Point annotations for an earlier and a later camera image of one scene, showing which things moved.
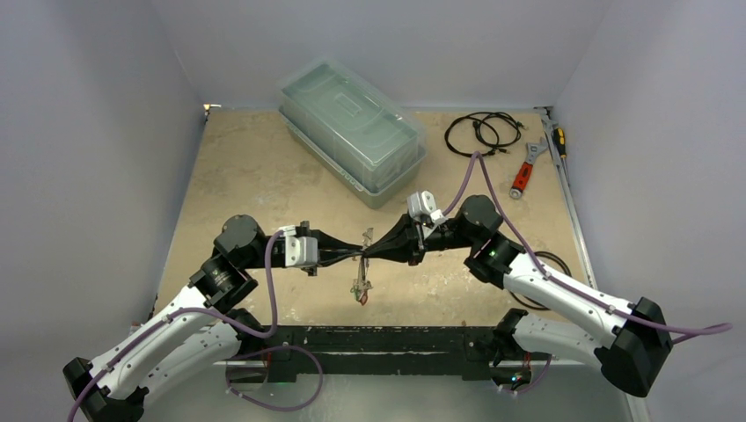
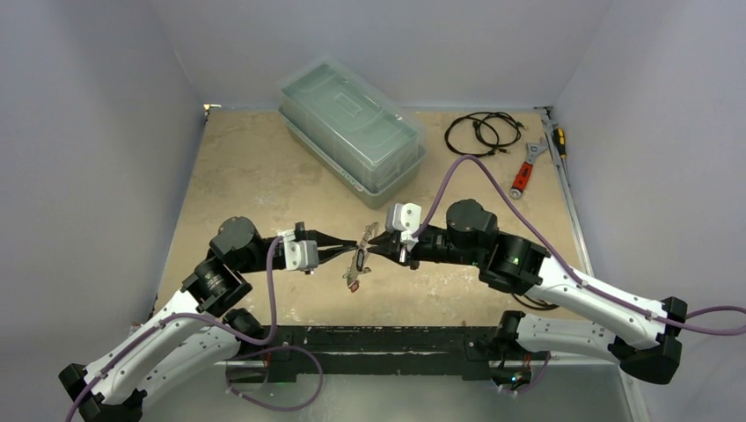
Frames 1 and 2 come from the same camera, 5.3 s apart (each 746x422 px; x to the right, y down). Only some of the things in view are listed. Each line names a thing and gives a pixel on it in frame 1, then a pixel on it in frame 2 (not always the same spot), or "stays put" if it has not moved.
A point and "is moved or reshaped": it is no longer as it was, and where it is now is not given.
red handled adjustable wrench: x=532 y=149 stays put
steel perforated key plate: x=363 y=286 is moved or reshaped
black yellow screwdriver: x=559 y=141 stays put
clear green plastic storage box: x=346 y=120 stays put
